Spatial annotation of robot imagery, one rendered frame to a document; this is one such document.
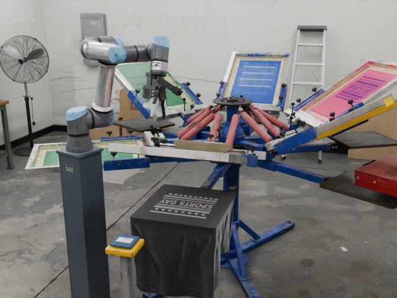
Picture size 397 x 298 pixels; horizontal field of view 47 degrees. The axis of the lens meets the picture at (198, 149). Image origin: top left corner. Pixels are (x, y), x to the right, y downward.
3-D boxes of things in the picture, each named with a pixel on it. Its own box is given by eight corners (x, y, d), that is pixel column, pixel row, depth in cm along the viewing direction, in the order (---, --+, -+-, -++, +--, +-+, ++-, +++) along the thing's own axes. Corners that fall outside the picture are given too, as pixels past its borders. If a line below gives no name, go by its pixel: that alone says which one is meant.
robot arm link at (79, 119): (63, 131, 254) (61, 107, 250) (86, 128, 262) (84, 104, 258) (72, 135, 245) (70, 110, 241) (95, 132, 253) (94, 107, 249)
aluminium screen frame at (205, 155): (228, 162, 201) (228, 153, 201) (107, 151, 217) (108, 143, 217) (255, 165, 276) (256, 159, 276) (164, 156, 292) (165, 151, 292)
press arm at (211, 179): (184, 229, 236) (184, 219, 234) (173, 227, 238) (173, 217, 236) (235, 158, 350) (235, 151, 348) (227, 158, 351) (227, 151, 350)
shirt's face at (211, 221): (214, 229, 218) (214, 227, 218) (130, 217, 230) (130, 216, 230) (235, 192, 262) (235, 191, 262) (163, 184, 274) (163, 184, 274)
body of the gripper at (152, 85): (148, 101, 203) (150, 73, 203) (166, 101, 200) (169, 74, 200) (142, 99, 195) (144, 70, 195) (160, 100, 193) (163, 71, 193)
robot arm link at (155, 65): (170, 64, 200) (163, 61, 192) (169, 75, 200) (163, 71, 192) (154, 64, 202) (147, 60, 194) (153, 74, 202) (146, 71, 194)
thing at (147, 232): (214, 307, 229) (215, 229, 217) (131, 292, 241) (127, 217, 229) (215, 303, 232) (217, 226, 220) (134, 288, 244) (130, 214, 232)
